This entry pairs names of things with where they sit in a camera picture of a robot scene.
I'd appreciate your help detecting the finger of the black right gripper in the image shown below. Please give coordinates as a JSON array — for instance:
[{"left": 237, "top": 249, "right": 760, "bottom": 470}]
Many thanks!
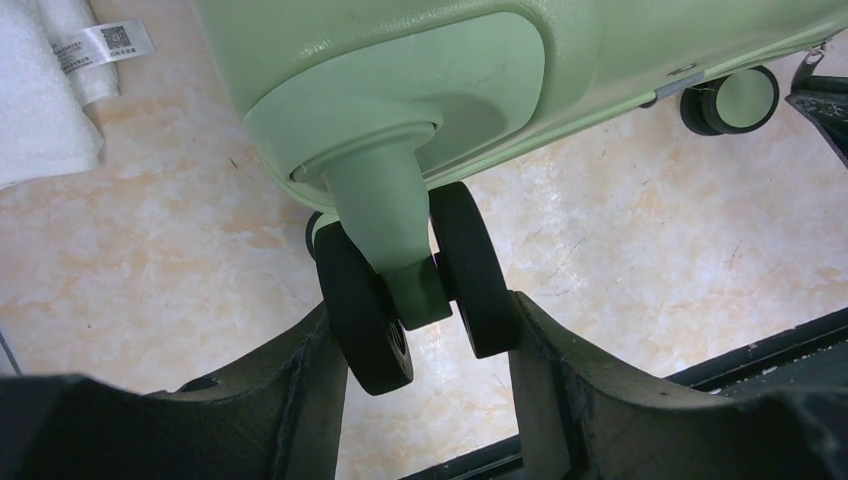
[{"left": 785, "top": 62, "right": 847, "bottom": 166}]

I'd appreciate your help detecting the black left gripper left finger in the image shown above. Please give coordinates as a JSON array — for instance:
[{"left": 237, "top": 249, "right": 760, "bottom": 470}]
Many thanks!
[{"left": 1, "top": 306, "right": 347, "bottom": 479}]

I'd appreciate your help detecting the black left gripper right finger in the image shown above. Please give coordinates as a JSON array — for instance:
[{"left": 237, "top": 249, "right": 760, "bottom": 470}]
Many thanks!
[{"left": 508, "top": 292, "right": 847, "bottom": 479}]

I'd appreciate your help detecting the silver zipper pull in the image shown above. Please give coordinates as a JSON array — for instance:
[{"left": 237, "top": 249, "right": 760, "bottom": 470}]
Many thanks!
[{"left": 802, "top": 39, "right": 829, "bottom": 70}]

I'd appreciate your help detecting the green suitcase blue lining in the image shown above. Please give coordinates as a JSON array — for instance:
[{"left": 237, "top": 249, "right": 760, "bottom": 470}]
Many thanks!
[{"left": 194, "top": 1, "right": 847, "bottom": 211}]

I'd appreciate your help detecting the suitcase wheel front right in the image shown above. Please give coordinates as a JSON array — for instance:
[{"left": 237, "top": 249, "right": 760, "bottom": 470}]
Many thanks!
[{"left": 679, "top": 66, "right": 780, "bottom": 136}]

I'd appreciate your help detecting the suitcase wheel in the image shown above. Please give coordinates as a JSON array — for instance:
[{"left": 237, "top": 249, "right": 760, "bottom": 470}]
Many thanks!
[
  {"left": 679, "top": 66, "right": 780, "bottom": 136},
  {"left": 312, "top": 141, "right": 519, "bottom": 396},
  {"left": 305, "top": 211, "right": 323, "bottom": 259}
]

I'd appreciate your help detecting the suitcase wheel front left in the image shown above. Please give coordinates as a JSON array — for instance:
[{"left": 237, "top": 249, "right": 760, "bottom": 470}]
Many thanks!
[{"left": 305, "top": 211, "right": 323, "bottom": 259}]

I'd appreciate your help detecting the suitcase wheel upper left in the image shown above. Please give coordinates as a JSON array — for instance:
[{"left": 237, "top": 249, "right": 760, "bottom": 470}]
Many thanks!
[{"left": 312, "top": 141, "right": 519, "bottom": 396}]

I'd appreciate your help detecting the white folded towel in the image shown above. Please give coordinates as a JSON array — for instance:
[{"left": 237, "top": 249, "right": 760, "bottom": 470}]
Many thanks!
[{"left": 1, "top": 1, "right": 155, "bottom": 188}]

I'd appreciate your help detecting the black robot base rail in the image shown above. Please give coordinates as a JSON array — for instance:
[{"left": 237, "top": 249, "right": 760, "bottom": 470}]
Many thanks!
[{"left": 397, "top": 305, "right": 848, "bottom": 480}]

